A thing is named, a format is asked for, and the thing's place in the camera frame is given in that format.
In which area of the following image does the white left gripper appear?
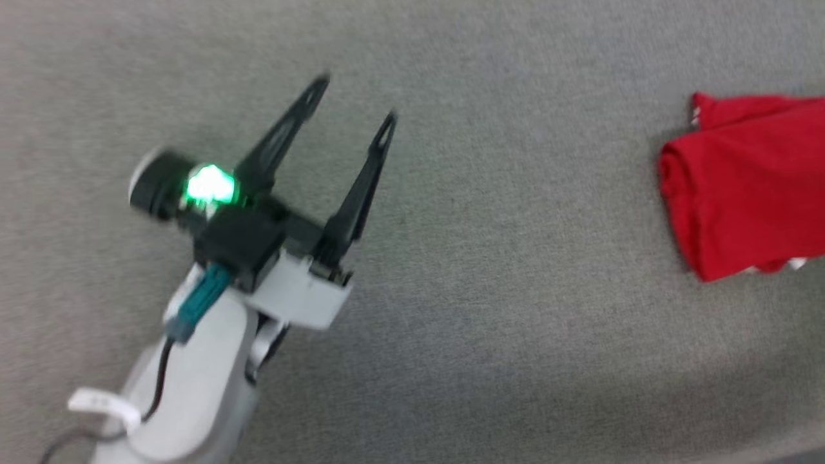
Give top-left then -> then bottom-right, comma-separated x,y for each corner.
129,73 -> 398,331

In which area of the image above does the red white basketball jersey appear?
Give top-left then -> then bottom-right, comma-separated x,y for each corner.
657,92 -> 825,284

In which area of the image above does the teal left camera connector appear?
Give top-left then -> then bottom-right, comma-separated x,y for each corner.
168,264 -> 233,343

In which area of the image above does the thin black camera cable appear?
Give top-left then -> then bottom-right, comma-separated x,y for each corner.
143,337 -> 179,423

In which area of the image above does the white cable tag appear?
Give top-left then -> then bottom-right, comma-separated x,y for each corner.
67,386 -> 141,434

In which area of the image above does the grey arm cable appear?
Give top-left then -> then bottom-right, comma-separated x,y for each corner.
41,427 -> 126,464

